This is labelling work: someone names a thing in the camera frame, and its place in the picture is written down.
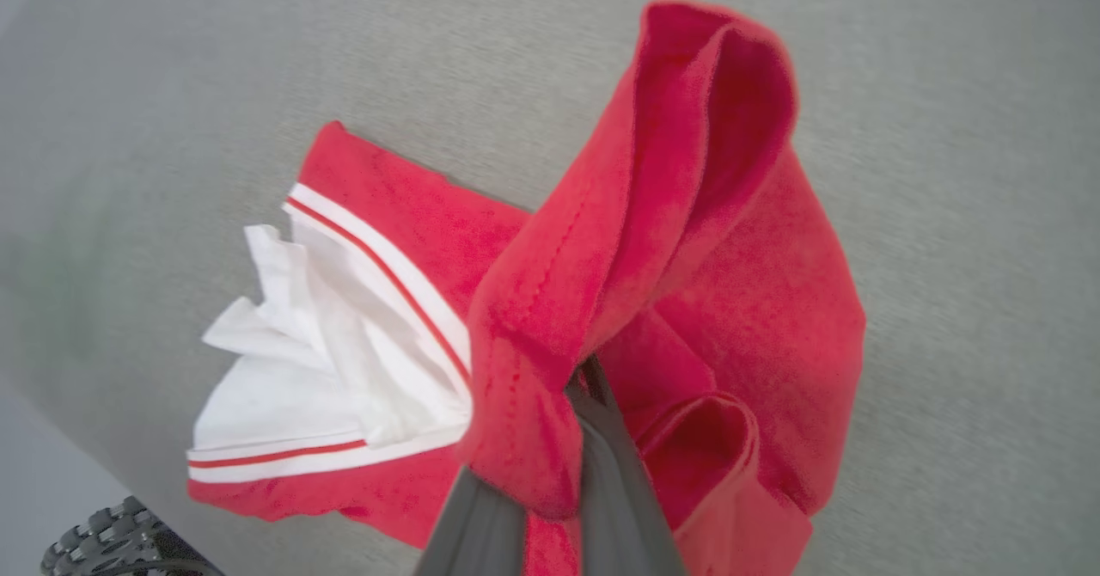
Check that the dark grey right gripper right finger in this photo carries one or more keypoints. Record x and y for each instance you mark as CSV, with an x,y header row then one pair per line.
x,y
623,507

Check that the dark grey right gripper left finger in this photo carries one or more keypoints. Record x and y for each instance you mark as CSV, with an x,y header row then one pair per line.
x,y
481,533

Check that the red and white garment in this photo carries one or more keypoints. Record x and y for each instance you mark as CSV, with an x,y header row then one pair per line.
x,y
730,301

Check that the black ribbed robot part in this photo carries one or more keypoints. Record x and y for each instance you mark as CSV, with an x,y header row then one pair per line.
x,y
112,546

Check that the grey fabric sofa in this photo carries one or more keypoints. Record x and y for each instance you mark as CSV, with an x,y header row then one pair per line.
x,y
945,215

